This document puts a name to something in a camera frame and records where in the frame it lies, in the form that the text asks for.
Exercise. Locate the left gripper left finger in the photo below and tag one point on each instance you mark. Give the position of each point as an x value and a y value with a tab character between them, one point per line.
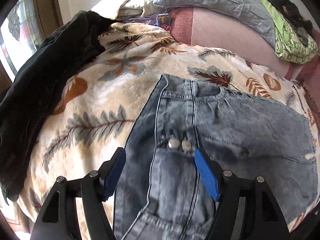
58	216

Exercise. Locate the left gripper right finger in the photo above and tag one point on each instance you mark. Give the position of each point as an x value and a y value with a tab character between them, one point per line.
246	209

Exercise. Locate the blue denim pants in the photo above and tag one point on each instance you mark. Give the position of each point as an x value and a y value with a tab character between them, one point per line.
160	194

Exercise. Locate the small black clothing pile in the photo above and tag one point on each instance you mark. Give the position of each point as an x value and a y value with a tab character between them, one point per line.
290	11

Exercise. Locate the cream leaf-print fleece blanket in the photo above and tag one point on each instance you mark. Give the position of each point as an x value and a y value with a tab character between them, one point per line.
100	105

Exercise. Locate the black garment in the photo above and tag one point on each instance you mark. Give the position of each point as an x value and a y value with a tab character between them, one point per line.
37	88

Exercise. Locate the stained glass window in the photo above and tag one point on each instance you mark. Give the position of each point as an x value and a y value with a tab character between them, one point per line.
20	37

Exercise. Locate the green patterned folded blanket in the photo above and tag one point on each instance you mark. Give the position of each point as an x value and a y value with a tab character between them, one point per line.
289	45

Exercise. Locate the purple printed package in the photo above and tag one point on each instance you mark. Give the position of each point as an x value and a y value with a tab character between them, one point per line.
161	20

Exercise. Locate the cream pillow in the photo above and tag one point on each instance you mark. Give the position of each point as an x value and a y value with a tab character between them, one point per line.
123	9

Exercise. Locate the pink sofa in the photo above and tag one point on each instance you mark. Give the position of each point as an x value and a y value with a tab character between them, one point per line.
198	26

